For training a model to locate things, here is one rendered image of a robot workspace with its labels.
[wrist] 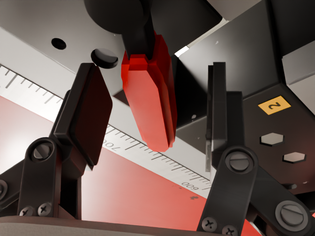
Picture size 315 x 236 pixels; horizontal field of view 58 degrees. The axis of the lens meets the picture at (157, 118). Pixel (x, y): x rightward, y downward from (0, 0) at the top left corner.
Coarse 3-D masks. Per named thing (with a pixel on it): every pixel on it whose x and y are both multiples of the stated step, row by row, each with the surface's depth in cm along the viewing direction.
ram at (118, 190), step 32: (0, 32) 15; (0, 64) 17; (32, 64) 16; (0, 96) 20; (0, 128) 23; (32, 128) 23; (128, 128) 21; (0, 160) 29; (128, 160) 26; (192, 160) 24; (96, 192) 34; (128, 192) 32; (160, 192) 31; (192, 192) 30; (160, 224) 42; (192, 224) 40
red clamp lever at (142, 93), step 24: (96, 0) 7; (120, 0) 7; (144, 0) 7; (120, 24) 8; (144, 24) 8; (144, 48) 10; (144, 72) 10; (168, 72) 11; (144, 96) 11; (168, 96) 11; (144, 120) 12; (168, 120) 13; (168, 144) 14
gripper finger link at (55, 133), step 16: (80, 80) 12; (96, 80) 13; (64, 96) 13; (80, 96) 12; (96, 96) 13; (64, 112) 11; (80, 112) 11; (96, 112) 13; (64, 128) 11; (80, 128) 11; (96, 128) 13; (64, 144) 11; (80, 144) 11; (96, 144) 13; (64, 160) 11; (80, 160) 12; (96, 160) 13; (0, 176) 11; (16, 176) 11; (64, 176) 11; (80, 176) 12; (0, 192) 10; (16, 192) 10; (0, 208) 10
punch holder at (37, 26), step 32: (0, 0) 13; (32, 0) 13; (64, 0) 13; (160, 0) 12; (192, 0) 12; (224, 0) 11; (256, 0) 11; (32, 32) 14; (64, 32) 14; (96, 32) 14; (160, 32) 13; (192, 32) 13; (64, 64) 16; (96, 64) 16
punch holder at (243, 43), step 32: (288, 0) 18; (224, 32) 21; (256, 32) 18; (288, 32) 17; (192, 64) 23; (256, 64) 17; (288, 64) 15; (192, 96) 20; (256, 96) 16; (288, 96) 16; (192, 128) 20; (256, 128) 19; (288, 128) 18; (288, 160) 22
